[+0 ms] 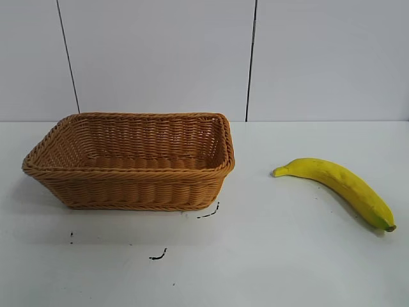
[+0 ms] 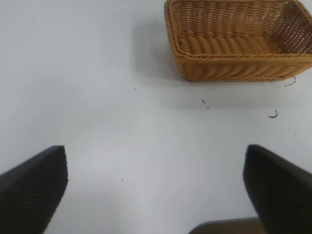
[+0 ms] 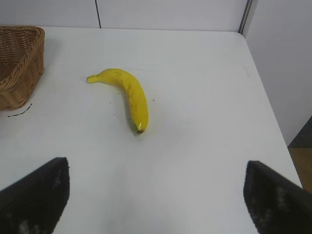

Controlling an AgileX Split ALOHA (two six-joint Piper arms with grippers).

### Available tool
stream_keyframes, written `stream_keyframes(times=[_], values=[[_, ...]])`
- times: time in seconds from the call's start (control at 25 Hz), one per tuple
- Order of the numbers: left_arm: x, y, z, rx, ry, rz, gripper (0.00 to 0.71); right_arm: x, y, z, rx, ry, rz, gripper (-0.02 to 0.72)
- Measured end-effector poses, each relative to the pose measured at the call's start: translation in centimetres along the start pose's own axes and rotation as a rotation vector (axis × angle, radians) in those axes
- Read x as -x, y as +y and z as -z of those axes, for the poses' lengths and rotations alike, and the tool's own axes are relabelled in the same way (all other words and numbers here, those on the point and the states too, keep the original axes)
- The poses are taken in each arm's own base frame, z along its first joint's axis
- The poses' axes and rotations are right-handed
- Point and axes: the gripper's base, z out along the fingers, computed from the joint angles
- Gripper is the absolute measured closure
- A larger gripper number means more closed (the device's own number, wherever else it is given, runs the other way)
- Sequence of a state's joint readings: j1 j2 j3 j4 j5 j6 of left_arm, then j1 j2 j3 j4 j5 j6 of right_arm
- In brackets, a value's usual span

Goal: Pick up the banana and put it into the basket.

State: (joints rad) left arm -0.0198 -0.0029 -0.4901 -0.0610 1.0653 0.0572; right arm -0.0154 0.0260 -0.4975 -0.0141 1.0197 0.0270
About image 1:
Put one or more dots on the yellow banana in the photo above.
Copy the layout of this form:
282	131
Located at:
345	182

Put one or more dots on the woven tan wicker basket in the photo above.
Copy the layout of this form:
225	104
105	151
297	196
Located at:
128	188

